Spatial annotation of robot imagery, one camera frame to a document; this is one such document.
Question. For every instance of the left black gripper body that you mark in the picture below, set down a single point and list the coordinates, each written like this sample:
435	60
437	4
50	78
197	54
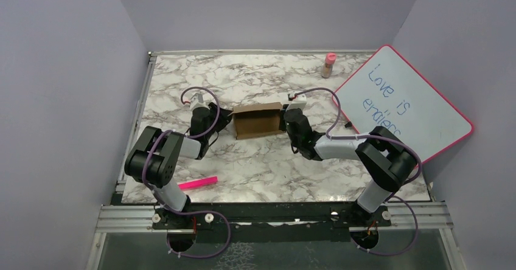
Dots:
213	114

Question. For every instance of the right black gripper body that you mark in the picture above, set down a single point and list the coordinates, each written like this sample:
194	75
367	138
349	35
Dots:
294	142

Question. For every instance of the brown cardboard box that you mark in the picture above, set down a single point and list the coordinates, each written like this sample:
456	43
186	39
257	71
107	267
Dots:
257	120

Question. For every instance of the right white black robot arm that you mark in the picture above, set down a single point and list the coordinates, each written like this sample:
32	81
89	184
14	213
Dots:
388	161

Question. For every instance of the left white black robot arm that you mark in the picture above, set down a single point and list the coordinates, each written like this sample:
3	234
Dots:
154	156

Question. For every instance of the pink rectangular stick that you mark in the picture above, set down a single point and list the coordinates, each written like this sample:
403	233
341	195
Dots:
199	183

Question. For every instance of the pink-capped small bottle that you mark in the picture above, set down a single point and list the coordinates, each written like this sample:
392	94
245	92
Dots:
327	67

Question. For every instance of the pink-framed whiteboard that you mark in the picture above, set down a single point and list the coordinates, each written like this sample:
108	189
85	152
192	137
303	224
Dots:
388	91

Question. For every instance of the aluminium front frame rail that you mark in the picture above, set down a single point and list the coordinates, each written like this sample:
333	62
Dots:
251	222

